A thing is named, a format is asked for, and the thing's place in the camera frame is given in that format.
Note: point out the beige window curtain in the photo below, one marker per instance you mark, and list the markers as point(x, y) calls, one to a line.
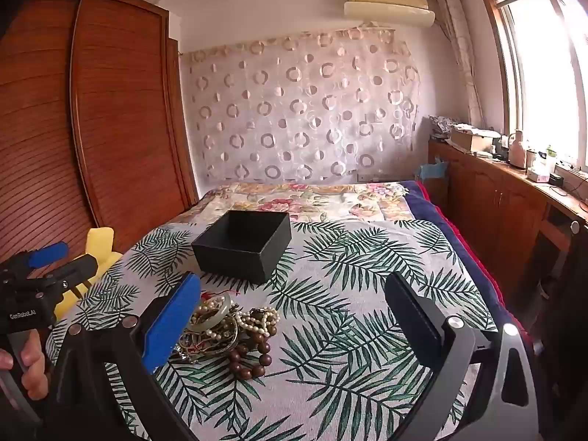
point(459, 55)

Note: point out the person's left hand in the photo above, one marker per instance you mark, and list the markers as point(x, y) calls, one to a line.
point(34, 363)

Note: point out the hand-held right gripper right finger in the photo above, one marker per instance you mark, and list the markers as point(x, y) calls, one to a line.
point(411, 317)

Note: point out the circle pattern sheer curtain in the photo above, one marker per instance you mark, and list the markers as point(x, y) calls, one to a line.
point(298, 110)

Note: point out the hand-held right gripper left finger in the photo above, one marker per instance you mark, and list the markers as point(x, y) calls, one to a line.
point(171, 321)

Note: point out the wooden wardrobe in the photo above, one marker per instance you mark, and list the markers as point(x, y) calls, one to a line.
point(92, 124)

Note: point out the dark blue blanket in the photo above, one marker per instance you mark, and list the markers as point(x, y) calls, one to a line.
point(441, 225)

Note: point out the window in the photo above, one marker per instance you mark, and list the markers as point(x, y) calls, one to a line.
point(542, 78)

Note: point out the cardboard box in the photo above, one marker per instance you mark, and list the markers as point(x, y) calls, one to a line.
point(468, 140)

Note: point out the small black device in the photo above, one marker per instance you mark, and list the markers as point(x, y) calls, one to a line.
point(556, 180)

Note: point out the pink kettle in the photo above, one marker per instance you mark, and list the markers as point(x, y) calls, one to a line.
point(518, 151)

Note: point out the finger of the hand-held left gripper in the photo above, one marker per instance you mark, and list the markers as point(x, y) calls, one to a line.
point(48, 253)
point(76, 267)

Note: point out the white tissue box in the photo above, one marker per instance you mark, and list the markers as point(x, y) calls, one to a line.
point(537, 175)

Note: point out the floral blanket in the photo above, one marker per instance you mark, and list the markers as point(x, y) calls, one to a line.
point(285, 202)

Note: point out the wooden cabinet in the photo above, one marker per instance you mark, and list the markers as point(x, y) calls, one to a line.
point(482, 193)

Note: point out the white jar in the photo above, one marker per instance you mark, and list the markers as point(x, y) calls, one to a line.
point(531, 157)

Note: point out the cream air conditioner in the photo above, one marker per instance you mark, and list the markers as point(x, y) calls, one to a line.
point(390, 9)

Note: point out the black box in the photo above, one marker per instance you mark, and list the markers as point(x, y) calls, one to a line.
point(239, 262)

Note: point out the blue plastic bag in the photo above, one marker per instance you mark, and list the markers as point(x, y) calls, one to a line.
point(432, 168)

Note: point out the pale jade bangle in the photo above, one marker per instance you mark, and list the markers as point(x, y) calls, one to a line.
point(221, 313)

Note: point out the patterned paper bag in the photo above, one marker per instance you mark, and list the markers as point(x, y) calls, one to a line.
point(443, 126)

